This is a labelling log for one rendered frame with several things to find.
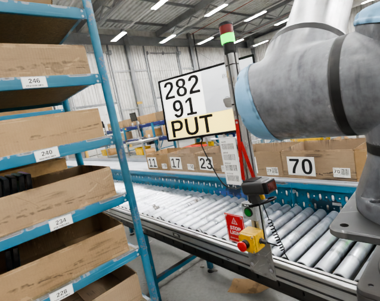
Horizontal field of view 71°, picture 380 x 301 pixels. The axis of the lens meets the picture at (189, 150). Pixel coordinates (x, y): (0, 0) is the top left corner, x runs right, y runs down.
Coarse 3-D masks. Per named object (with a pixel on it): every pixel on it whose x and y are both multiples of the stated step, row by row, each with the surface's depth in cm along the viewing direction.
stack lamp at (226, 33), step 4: (224, 24) 95; (228, 24) 95; (232, 24) 96; (220, 28) 96; (224, 28) 95; (228, 28) 95; (232, 28) 96; (220, 32) 97; (224, 32) 95; (228, 32) 95; (232, 32) 95; (220, 36) 98; (224, 36) 96; (228, 36) 95; (232, 36) 95; (224, 40) 96; (228, 40) 95; (232, 40) 96
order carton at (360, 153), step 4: (364, 144) 138; (356, 148) 129; (360, 148) 133; (364, 148) 137; (356, 152) 127; (360, 152) 126; (364, 152) 124; (356, 156) 128; (360, 156) 126; (364, 156) 125; (356, 160) 128; (360, 160) 126; (364, 160) 125; (356, 164) 128; (360, 164) 127; (356, 168) 129; (360, 168) 127; (356, 172) 129; (360, 172) 128; (360, 176) 128
